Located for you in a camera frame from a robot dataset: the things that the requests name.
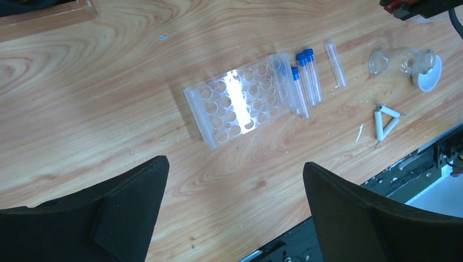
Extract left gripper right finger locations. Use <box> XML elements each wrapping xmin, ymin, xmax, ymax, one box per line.
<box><xmin>303</xmin><ymin>162</ymin><xmax>462</xmax><ymax>261</ymax></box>

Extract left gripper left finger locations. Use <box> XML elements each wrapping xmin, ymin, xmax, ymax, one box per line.
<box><xmin>1</xmin><ymin>156</ymin><xmax>169</xmax><ymax>261</ymax></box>

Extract clear glass test tube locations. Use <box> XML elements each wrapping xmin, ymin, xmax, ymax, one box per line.
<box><xmin>325</xmin><ymin>40</ymin><xmax>347</xmax><ymax>87</ymax></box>

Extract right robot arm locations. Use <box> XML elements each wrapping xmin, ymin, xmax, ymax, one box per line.
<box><xmin>379</xmin><ymin>0</ymin><xmax>462</xmax><ymax>38</ymax></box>

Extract white clay triangle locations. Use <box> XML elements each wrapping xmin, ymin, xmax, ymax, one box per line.
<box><xmin>373</xmin><ymin>101</ymin><xmax>405</xmax><ymax>150</ymax></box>

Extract white chip fragment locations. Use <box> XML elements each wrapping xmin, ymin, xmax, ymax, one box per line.
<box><xmin>355</xmin><ymin>123</ymin><xmax>364</xmax><ymax>142</ymax></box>

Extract clear plastic tube rack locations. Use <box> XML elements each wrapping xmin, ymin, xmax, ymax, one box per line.
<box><xmin>183</xmin><ymin>53</ymin><xmax>300</xmax><ymax>149</ymax></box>

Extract blue capped tube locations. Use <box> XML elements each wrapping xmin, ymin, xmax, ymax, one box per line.
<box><xmin>295</xmin><ymin>52</ymin><xmax>318</xmax><ymax>106</ymax></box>
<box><xmin>291</xmin><ymin>67</ymin><xmax>310</xmax><ymax>119</ymax></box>
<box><xmin>304</xmin><ymin>49</ymin><xmax>322</xmax><ymax>104</ymax></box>

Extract white porcelain dish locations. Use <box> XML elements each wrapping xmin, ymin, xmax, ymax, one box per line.
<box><xmin>412</xmin><ymin>55</ymin><xmax>442</xmax><ymax>92</ymax></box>

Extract small glass flask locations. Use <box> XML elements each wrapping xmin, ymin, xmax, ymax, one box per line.
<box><xmin>369</xmin><ymin>47</ymin><xmax>437</xmax><ymax>77</ymax></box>

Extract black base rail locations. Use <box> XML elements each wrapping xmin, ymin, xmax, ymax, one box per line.
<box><xmin>244</xmin><ymin>125</ymin><xmax>462</xmax><ymax>261</ymax></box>

